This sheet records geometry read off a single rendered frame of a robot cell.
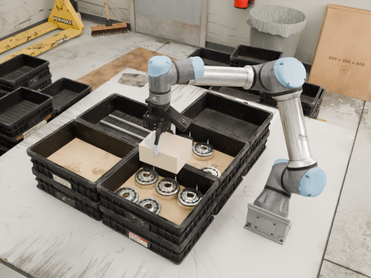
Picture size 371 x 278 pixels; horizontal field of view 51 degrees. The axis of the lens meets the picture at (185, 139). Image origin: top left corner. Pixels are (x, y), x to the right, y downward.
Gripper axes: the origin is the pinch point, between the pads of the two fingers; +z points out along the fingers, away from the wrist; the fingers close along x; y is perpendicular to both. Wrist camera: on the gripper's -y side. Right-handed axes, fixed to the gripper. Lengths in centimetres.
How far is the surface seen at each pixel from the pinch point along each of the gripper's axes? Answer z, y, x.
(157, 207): 23.9, -1.1, 8.7
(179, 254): 33.7, -15.8, 17.7
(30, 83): 58, 166, -84
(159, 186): 23.8, 4.3, -2.0
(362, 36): 52, -50, -299
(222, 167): 26.9, -13.3, -29.1
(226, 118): 27, 0, -67
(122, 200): 17.0, 9.1, 17.4
